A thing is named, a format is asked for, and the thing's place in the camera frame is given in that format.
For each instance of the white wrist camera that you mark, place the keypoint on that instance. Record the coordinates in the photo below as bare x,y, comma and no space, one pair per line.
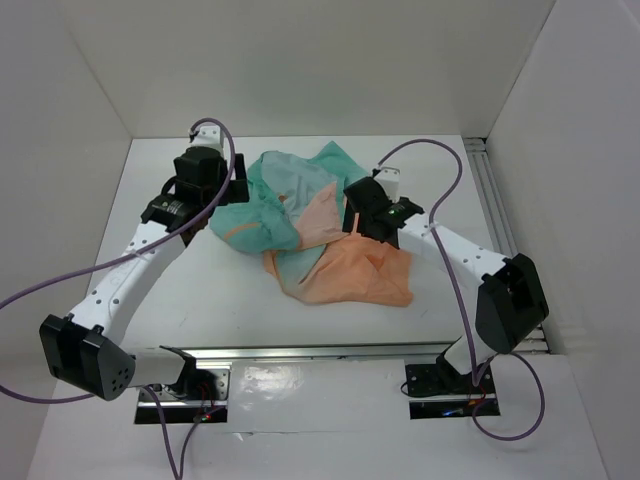
209,137
389,179

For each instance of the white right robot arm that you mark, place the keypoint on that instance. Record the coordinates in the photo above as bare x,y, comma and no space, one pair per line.
510,301

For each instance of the teal and orange jacket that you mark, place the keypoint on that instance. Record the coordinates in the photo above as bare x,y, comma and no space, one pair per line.
294,220

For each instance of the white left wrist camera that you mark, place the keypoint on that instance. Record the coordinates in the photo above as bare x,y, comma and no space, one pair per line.
209,137

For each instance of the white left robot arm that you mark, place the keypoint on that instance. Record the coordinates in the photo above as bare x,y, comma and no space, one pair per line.
83,348

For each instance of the aluminium right side rail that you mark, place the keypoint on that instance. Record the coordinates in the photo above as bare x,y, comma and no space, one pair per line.
493,208

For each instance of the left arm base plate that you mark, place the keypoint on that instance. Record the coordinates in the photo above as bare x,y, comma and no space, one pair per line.
205,397

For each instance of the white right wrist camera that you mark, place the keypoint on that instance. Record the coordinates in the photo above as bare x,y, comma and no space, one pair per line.
389,179

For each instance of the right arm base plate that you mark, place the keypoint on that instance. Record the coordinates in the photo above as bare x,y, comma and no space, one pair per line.
431,397

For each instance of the aluminium front table rail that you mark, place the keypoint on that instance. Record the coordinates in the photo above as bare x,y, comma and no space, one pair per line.
346,351

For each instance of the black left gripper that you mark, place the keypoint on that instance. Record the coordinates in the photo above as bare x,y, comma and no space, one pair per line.
239,191

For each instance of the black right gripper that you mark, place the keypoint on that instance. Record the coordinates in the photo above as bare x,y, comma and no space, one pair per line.
349,219

